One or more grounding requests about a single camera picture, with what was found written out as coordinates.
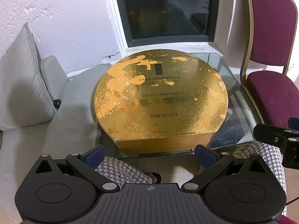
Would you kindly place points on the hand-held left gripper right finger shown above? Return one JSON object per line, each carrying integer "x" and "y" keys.
{"x": 205, "y": 156}

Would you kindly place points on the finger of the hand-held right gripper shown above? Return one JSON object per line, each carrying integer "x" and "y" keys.
{"x": 266, "y": 133}
{"x": 294, "y": 122}

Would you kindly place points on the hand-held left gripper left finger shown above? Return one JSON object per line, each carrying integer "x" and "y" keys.
{"x": 95, "y": 156}

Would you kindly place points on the gold round box lid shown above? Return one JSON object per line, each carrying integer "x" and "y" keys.
{"x": 161, "y": 93}

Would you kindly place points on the glass desktop table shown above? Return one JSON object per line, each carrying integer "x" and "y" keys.
{"x": 233, "y": 102}

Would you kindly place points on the person's houndstooth pants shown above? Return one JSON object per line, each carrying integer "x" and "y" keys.
{"x": 257, "y": 154}

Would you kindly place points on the grey seat cushion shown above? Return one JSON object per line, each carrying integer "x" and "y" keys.
{"x": 74, "y": 112}

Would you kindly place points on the person's slippered foot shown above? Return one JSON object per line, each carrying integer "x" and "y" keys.
{"x": 153, "y": 177}

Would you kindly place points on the maroon garment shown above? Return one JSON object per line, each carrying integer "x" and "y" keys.
{"x": 290, "y": 220}

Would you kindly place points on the black round object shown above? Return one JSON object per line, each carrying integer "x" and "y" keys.
{"x": 57, "y": 103}

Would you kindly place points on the grey sofa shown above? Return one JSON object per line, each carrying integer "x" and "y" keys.
{"x": 53, "y": 70}

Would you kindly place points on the maroon padded chair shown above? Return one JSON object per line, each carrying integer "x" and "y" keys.
{"x": 268, "y": 28}

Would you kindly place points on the grey back cushion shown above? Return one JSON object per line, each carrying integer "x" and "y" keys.
{"x": 21, "y": 86}

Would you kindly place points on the dark window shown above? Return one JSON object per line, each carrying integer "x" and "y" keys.
{"x": 168, "y": 11}

